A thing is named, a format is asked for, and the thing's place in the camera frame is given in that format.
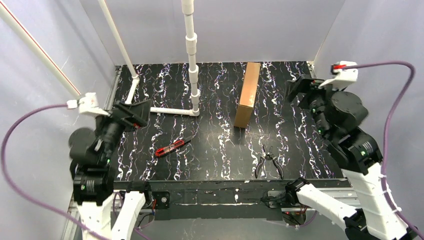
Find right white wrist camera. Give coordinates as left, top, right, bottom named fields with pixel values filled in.
left=318, top=61, right=358, bottom=91

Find red black utility knife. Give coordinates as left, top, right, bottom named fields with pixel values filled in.
left=154, top=137, right=192, bottom=158

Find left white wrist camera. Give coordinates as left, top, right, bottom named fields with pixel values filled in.
left=66, top=92, right=110, bottom=117

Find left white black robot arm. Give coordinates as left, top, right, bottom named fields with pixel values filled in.
left=67, top=97, right=153, bottom=240

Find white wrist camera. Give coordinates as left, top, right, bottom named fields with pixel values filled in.
left=318, top=61, right=358, bottom=91
left=66, top=92, right=110, bottom=117

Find white PVC pipe frame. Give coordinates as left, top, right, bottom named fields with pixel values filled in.
left=0, top=0, right=202, bottom=117

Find black grey wire stripper pliers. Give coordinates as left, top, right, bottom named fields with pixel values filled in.
left=254, top=144, right=285, bottom=180

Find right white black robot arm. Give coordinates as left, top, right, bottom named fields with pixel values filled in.
left=285, top=75, right=419, bottom=240

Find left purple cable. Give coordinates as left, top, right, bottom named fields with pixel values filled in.
left=0, top=103, right=153, bottom=240

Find brown cardboard express box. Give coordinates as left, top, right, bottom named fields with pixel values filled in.
left=234, top=62, right=261, bottom=128

